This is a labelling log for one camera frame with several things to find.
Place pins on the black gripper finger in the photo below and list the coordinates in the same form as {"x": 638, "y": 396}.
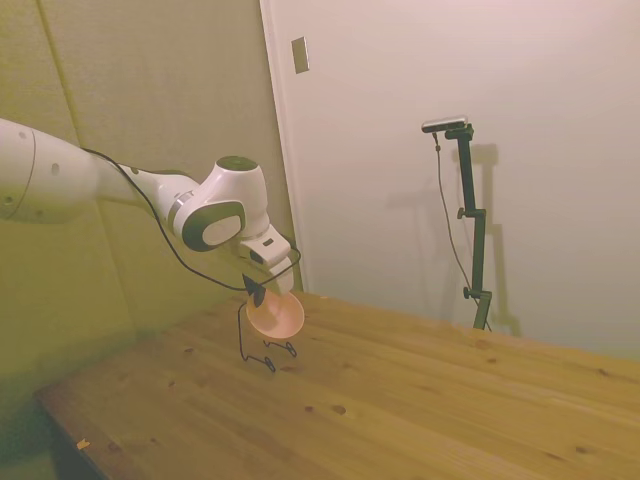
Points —
{"x": 256, "y": 292}

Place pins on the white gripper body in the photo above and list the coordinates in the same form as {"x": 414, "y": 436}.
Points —
{"x": 272, "y": 255}

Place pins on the pink bowl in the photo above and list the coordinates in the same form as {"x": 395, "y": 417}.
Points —
{"x": 280, "y": 315}

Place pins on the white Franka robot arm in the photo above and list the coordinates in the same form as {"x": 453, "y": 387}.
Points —
{"x": 75, "y": 175}

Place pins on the small orange chip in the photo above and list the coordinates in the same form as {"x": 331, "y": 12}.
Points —
{"x": 83, "y": 443}

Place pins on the white door frame trim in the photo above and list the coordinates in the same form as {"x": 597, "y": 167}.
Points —
{"x": 285, "y": 125}

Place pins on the grey wall switch plate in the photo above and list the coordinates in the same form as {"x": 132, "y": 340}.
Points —
{"x": 300, "y": 55}

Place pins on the dark green camera stand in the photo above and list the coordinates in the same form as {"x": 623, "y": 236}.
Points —
{"x": 474, "y": 225}

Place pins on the grey exterior camera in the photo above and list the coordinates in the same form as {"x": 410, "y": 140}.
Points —
{"x": 445, "y": 123}

